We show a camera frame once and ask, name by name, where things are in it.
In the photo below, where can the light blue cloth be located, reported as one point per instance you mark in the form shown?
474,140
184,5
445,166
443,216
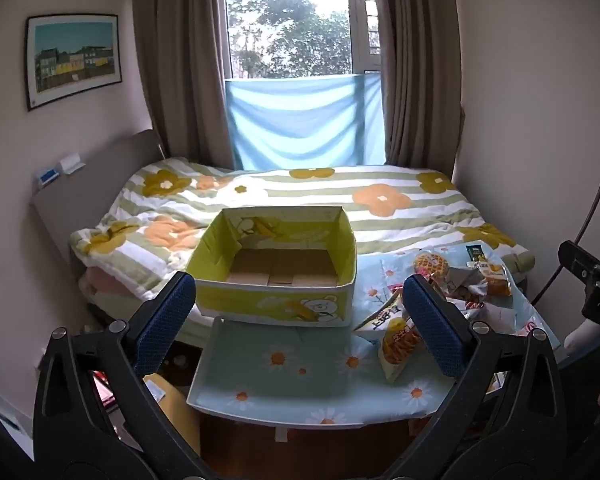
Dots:
300,125

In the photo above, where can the silver white snack packet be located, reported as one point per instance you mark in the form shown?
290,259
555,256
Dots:
462,285

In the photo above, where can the brown curtain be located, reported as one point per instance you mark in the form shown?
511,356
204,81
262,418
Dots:
420,85
190,60

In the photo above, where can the daisy print tablecloth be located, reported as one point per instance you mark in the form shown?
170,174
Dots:
280,385

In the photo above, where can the pink notebook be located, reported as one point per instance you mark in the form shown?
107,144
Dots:
102,390

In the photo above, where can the small blue box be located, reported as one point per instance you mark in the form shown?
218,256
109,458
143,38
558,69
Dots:
47,178

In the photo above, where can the floral striped blanket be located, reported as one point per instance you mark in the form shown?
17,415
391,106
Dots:
380,230

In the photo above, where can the white labelled snack packet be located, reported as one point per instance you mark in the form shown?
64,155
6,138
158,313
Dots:
380,322

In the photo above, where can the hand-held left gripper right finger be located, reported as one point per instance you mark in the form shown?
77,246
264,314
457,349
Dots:
430,320

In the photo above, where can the brown cardboard box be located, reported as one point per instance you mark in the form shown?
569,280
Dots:
180,410

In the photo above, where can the waffle snack packet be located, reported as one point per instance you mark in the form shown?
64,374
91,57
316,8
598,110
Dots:
430,265

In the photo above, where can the framed wall picture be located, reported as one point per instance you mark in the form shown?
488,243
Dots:
72,60

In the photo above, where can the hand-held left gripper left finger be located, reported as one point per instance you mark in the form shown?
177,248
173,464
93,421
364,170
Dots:
162,320

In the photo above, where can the grey headboard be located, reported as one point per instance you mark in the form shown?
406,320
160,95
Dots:
80,200

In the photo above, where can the pink pillow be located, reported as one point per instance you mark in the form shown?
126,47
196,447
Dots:
110,282

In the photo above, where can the white plastic snack packet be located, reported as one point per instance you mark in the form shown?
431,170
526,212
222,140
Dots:
495,317

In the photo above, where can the yellow orange snack packet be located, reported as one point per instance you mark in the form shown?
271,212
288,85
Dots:
495,280

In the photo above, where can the yellow cardboard box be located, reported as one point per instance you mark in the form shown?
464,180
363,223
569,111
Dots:
280,305

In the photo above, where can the small white box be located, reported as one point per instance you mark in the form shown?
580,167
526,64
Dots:
71,164

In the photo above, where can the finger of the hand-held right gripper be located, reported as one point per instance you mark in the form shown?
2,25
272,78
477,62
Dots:
577,257

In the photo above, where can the dark green small packet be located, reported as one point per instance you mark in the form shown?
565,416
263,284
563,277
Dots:
476,253

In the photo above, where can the window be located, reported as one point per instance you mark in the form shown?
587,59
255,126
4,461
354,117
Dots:
280,20

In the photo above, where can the yellow chips packet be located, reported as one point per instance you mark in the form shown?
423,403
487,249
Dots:
397,350

